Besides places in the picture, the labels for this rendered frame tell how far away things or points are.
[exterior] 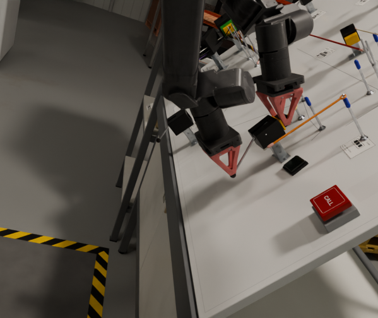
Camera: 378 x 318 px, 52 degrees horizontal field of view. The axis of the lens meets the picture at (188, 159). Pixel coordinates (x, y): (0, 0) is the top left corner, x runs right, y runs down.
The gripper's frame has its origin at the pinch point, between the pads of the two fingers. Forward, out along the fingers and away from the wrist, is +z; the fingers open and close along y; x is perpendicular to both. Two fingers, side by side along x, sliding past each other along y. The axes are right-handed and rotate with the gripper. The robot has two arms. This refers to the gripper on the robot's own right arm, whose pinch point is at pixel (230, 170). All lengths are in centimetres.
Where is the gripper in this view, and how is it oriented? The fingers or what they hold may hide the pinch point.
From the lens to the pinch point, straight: 81.1
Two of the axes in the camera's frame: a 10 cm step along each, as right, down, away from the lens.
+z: 3.8, 8.0, 4.6
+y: -2.9, -3.7, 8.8
